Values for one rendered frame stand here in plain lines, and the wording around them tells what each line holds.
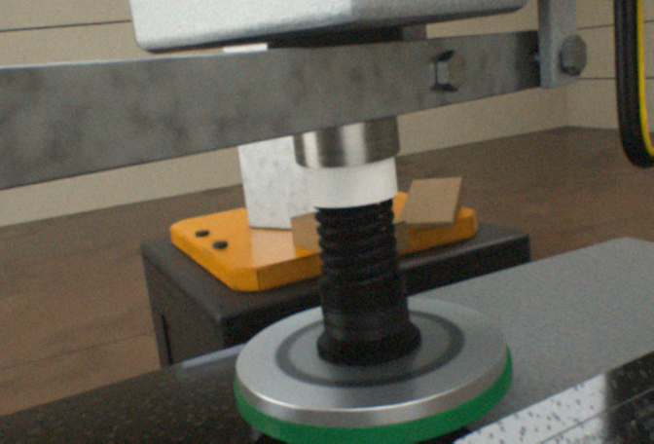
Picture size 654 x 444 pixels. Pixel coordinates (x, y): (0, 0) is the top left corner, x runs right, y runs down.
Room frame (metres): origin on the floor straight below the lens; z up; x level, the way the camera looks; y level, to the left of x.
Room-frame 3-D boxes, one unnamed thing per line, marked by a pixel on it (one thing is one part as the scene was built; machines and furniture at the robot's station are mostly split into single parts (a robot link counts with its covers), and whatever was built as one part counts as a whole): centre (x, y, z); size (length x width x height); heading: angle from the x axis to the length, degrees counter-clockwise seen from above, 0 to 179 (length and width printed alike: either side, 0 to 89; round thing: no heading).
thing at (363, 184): (0.55, -0.01, 1.01); 0.07 x 0.07 x 0.04
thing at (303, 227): (1.19, 0.00, 0.81); 0.20 x 0.10 x 0.05; 33
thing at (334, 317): (0.55, -0.01, 0.91); 0.07 x 0.07 x 0.01
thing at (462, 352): (0.55, -0.01, 0.87); 0.21 x 0.21 x 0.01
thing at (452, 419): (0.55, -0.01, 0.87); 0.22 x 0.22 x 0.04
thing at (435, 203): (1.36, -0.17, 0.80); 0.20 x 0.10 x 0.05; 164
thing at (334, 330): (0.55, -0.01, 0.90); 0.07 x 0.07 x 0.01
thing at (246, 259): (1.44, 0.06, 0.76); 0.49 x 0.49 x 0.05; 25
